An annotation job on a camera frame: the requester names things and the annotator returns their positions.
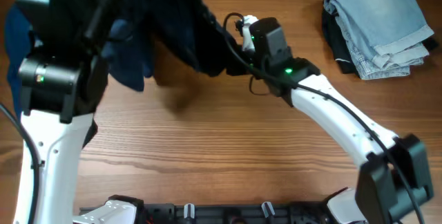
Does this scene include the blue shirt pile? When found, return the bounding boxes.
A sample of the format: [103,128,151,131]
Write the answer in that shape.
[4,4,32,119]

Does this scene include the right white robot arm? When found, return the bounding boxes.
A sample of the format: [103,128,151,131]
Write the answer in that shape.
[235,15,434,223]

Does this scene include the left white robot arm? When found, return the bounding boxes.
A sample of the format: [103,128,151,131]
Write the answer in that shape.
[14,0,143,223]

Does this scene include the light blue folded jeans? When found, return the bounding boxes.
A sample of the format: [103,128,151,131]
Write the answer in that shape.
[323,0,434,80]

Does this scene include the black folded garment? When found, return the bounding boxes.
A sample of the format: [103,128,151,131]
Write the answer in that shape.
[322,6,439,80]

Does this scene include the dark navy denim shorts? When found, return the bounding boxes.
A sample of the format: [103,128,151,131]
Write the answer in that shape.
[102,0,247,91]

